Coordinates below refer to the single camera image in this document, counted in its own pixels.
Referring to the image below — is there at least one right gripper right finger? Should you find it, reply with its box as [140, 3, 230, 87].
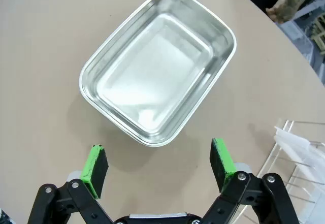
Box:
[200, 137, 300, 224]

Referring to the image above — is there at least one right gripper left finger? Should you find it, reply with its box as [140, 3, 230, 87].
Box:
[26, 144, 117, 224]

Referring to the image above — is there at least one rectangular stainless steel container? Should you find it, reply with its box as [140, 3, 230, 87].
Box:
[78, 0, 237, 148]

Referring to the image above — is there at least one person's left hand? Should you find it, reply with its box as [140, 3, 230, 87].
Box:
[265, 4, 285, 22]

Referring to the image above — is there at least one clear plastic clip lid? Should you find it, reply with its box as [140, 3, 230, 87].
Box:
[273, 125, 325, 170]

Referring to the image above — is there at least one grey plastic storage crate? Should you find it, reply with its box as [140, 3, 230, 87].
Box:
[280, 4, 325, 86]

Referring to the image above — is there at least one metal wire lid rack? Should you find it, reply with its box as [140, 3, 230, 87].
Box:
[256, 118, 325, 224]

